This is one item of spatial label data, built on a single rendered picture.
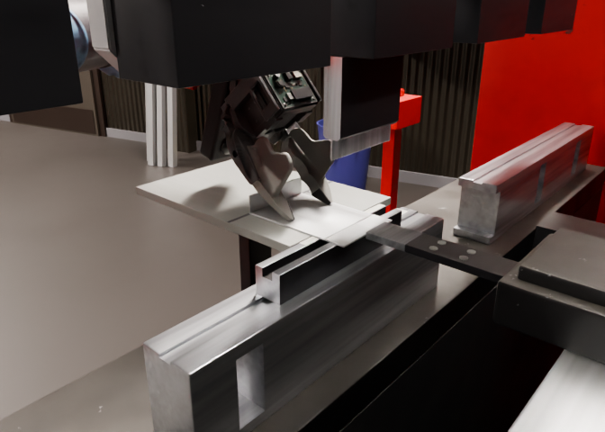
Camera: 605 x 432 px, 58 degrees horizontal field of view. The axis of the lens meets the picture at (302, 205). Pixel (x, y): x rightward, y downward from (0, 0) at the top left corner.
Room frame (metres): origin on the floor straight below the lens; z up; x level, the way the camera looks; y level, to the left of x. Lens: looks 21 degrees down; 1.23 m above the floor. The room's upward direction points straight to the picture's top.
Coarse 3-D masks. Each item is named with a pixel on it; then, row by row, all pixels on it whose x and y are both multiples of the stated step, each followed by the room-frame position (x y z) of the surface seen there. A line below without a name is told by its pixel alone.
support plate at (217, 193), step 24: (216, 168) 0.72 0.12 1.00; (144, 192) 0.63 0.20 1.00; (168, 192) 0.62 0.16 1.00; (192, 192) 0.62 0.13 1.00; (216, 192) 0.62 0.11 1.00; (240, 192) 0.62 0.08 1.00; (336, 192) 0.62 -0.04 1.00; (360, 192) 0.62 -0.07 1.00; (216, 216) 0.55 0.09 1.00; (264, 240) 0.49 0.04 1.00; (288, 240) 0.48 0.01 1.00
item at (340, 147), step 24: (336, 72) 0.49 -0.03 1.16; (360, 72) 0.51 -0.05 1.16; (384, 72) 0.54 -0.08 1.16; (336, 96) 0.49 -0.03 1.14; (360, 96) 0.51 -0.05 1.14; (384, 96) 0.54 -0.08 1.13; (336, 120) 0.49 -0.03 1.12; (360, 120) 0.51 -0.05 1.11; (384, 120) 0.54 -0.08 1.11; (336, 144) 0.49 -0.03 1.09; (360, 144) 0.52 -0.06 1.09
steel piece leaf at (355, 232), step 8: (376, 216) 0.54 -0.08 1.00; (360, 224) 0.52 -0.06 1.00; (368, 224) 0.52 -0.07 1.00; (376, 224) 0.52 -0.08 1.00; (344, 232) 0.50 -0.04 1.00; (352, 232) 0.50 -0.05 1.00; (360, 232) 0.50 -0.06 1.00; (328, 240) 0.48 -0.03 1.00; (336, 240) 0.48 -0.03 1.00; (344, 240) 0.48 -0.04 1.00; (352, 240) 0.48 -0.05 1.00
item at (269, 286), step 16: (384, 208) 0.58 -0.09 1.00; (400, 224) 0.56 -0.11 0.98; (320, 240) 0.49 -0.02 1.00; (368, 240) 0.52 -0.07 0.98; (272, 256) 0.45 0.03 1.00; (288, 256) 0.45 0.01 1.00; (304, 256) 0.45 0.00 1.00; (320, 256) 0.46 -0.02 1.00; (336, 256) 0.47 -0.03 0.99; (352, 256) 0.50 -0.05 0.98; (256, 272) 0.43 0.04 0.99; (272, 272) 0.44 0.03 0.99; (288, 272) 0.42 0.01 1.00; (304, 272) 0.44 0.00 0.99; (320, 272) 0.46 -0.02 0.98; (336, 272) 0.48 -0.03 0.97; (256, 288) 0.43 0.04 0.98; (272, 288) 0.42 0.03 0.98; (288, 288) 0.42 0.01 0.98; (304, 288) 0.44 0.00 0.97
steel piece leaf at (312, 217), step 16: (288, 192) 0.60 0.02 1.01; (256, 208) 0.56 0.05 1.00; (272, 208) 0.57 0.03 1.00; (304, 208) 0.57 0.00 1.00; (320, 208) 0.57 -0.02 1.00; (336, 208) 0.57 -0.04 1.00; (352, 208) 0.57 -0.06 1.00; (288, 224) 0.52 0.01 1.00; (304, 224) 0.52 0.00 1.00; (320, 224) 0.52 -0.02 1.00; (336, 224) 0.52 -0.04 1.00; (352, 224) 0.52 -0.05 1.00
